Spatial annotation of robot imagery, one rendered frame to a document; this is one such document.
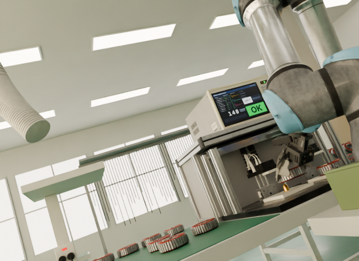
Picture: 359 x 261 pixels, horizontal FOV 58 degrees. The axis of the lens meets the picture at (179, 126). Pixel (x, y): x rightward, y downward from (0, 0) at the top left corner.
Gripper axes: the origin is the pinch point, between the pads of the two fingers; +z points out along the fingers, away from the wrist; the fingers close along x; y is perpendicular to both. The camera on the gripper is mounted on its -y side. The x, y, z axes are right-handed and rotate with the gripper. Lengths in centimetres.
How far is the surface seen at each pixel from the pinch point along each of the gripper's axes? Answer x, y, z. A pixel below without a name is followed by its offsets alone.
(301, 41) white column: 332, -330, 41
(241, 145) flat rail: -5.3, -23.9, -3.5
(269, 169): -0.5, -11.0, 3.6
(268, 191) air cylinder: 0.1, -11.2, 14.9
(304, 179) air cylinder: 21.1, -11.8, 16.9
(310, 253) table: 79, -50, 128
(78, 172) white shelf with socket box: -72, -58, 7
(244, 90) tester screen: 9.5, -43.0, -20.5
